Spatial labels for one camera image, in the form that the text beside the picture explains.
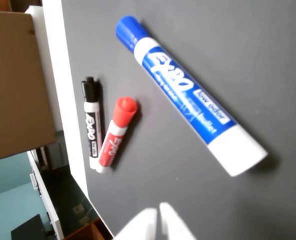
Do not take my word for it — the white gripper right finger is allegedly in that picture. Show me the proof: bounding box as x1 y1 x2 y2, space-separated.
159 202 196 240

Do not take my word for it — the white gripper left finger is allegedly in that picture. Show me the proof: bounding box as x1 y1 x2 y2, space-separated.
115 207 159 240

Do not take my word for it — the black Expo marker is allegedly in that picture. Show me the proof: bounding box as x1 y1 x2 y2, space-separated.
81 76 104 171

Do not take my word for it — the brown cardboard box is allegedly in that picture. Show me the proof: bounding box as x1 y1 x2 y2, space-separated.
0 11 57 163

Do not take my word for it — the grey mat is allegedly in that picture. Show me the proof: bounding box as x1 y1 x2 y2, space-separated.
61 0 296 240

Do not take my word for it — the red Expo marker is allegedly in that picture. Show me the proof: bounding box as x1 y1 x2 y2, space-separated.
95 96 139 175

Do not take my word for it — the blue Expo marker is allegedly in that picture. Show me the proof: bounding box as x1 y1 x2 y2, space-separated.
115 15 268 178

